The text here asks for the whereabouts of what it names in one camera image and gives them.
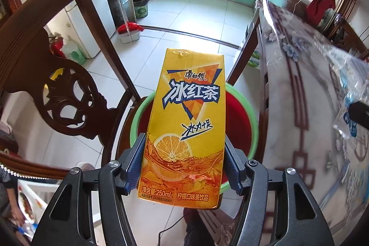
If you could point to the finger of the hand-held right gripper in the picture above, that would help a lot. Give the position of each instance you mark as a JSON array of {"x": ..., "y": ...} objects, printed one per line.
[{"x": 360, "y": 114}]

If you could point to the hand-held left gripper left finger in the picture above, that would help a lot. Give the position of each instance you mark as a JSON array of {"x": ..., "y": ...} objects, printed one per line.
[{"x": 135, "y": 165}]

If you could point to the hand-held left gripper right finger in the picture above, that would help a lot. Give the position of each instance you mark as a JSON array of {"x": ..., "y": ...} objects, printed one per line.
[{"x": 233, "y": 168}]

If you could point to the clear plastic bag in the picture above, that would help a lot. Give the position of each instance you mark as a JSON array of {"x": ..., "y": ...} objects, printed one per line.
[{"x": 353, "y": 81}]

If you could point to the red basin with green rim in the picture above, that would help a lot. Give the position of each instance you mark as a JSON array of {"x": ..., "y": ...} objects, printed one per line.
[{"x": 245, "y": 124}]

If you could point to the yellow tea carton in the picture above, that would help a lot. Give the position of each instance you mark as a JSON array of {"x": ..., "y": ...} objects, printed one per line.
[{"x": 184, "y": 119}]

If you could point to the black and green trash bin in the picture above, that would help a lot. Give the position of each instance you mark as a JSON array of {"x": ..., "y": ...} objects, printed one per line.
[{"x": 140, "y": 6}]

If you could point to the table with floral cloth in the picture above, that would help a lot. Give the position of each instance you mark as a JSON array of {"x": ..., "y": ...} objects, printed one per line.
[{"x": 302, "y": 119}]

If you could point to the plain dark wooden chair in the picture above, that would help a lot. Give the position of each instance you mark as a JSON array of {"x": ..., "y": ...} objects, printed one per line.
[{"x": 351, "y": 35}]

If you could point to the green and white plastic bag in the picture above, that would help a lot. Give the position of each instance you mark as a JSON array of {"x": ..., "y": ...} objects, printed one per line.
[{"x": 254, "y": 58}]

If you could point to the green plastic bottle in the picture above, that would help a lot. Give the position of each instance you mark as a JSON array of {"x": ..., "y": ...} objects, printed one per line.
[{"x": 73, "y": 52}]

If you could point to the red fire extinguisher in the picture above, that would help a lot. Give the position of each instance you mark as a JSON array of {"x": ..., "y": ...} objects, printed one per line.
[{"x": 56, "y": 47}]

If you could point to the carved wooden chair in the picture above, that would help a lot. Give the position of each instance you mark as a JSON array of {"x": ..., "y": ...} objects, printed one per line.
[{"x": 43, "y": 47}]

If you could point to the white refrigerator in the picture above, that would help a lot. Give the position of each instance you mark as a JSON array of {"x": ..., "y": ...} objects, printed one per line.
[{"x": 86, "y": 18}]

